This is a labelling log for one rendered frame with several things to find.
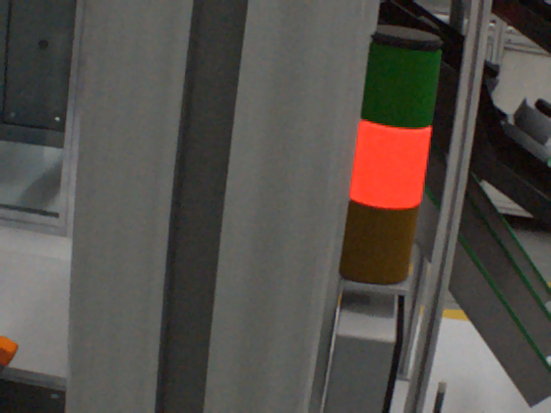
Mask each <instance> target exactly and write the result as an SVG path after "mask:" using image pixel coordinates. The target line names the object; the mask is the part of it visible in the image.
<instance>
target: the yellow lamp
mask: <svg viewBox="0 0 551 413"><path fill-rule="evenodd" d="M419 208H420V203H418V204H417V205H415V206H411V207H403V208H394V207H382V206H372V205H368V204H364V203H361V202H359V201H357V200H355V199H353V200H351V201H348V208H347V215H346V222H345V228H344V234H343V241H342V248H341V255H340V261H339V268H338V273H340V275H342V276H344V277H346V278H349V279H351V280H354V281H356V280H357V281H361V282H367V283H373V284H393V283H398V282H402V281H403V280H404V279H406V278H407V276H408V272H409V266H410V260H411V254H412V248H413V243H414V237H415V230H416V224H417V219H418V213H419Z"/></svg>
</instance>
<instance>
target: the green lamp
mask: <svg viewBox="0 0 551 413"><path fill-rule="evenodd" d="M441 53H442V50H441V49H440V47H439V49H437V50H419V49H408V48H401V47H394V46H389V45H386V44H382V43H378V42H374V41H372V43H371V42H370V44H369V51H368V57H367V70H366V76H365V83H364V89H363V95H362V108H361V115H360V118H361V119H362V120H365V121H368V122H371V123H375V124H379V125H383V126H386V127H390V128H396V129H406V130H417V129H425V128H427V127H429V126H430V125H431V124H432V121H433V115H434V104H435V98H436V92H437V82H438V76H439V71H440V64H441V63H440V59H441Z"/></svg>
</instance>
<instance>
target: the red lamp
mask: <svg viewBox="0 0 551 413"><path fill-rule="evenodd" d="M430 133H431V127H430V126H429V127H427V128H425V129H417V130H406V129H396V128H390V127H386V126H383V125H379V124H375V123H371V122H368V121H365V120H364V121H362V122H359V128H358V135H357V141H356V148H355V155H354V167H353V174H352V181H351V188H350V196H351V197H352V198H353V199H355V200H357V201H359V202H361V203H364V204H368V205H372V206H377V207H394V208H403V207H413V206H415V205H417V204H418V203H420V201H421V196H422V190H423V178H424V173H425V167H426V160H427V155H428V149H429V144H430V140H429V139H430Z"/></svg>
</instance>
